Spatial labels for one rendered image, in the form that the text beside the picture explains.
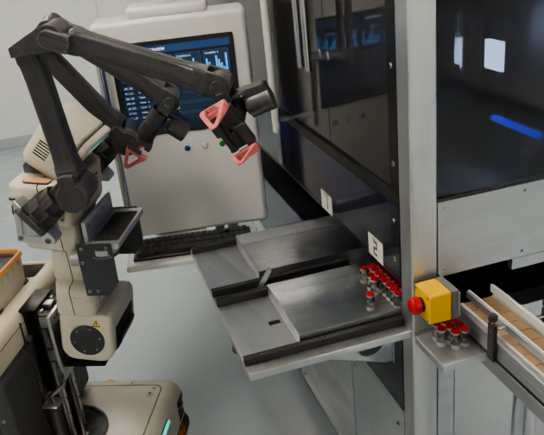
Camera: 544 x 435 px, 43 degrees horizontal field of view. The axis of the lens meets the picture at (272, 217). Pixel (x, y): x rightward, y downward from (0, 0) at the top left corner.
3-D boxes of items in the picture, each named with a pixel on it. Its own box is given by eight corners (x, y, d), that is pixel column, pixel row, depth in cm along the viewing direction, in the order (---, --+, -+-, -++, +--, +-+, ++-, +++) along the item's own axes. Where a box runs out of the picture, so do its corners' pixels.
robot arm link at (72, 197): (14, 25, 159) (-4, 34, 150) (69, 15, 157) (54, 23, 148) (73, 198, 179) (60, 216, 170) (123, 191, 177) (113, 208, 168)
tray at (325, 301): (383, 267, 194) (383, 256, 192) (430, 312, 171) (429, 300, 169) (268, 296, 186) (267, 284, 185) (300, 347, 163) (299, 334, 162)
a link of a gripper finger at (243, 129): (259, 164, 147) (261, 144, 155) (240, 137, 144) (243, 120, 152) (233, 179, 149) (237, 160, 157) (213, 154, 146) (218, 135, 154)
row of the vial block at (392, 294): (374, 277, 189) (373, 262, 187) (404, 309, 173) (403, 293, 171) (366, 279, 189) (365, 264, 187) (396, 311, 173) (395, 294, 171)
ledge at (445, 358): (466, 327, 167) (466, 321, 166) (497, 356, 155) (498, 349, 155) (414, 342, 164) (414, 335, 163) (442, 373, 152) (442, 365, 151)
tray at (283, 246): (338, 223, 224) (337, 213, 223) (371, 255, 201) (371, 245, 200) (237, 245, 216) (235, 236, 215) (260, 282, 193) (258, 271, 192)
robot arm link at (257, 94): (211, 74, 161) (206, 85, 154) (256, 54, 158) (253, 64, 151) (234, 119, 166) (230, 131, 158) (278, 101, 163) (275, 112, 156)
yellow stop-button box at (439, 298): (442, 302, 160) (442, 275, 157) (458, 318, 154) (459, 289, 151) (413, 310, 158) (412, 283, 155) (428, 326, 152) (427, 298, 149)
